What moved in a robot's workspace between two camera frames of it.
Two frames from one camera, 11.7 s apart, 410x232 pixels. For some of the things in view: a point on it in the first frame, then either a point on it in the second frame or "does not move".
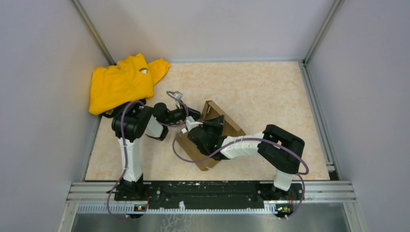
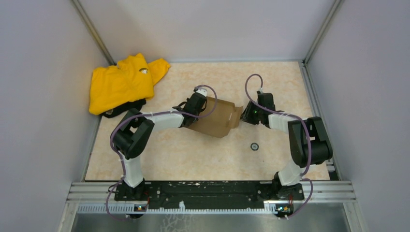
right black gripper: [217, 123] -> [246, 115]
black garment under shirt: [116, 113] does not move
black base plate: [210, 195] does not move
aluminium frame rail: [101, 196] does not move
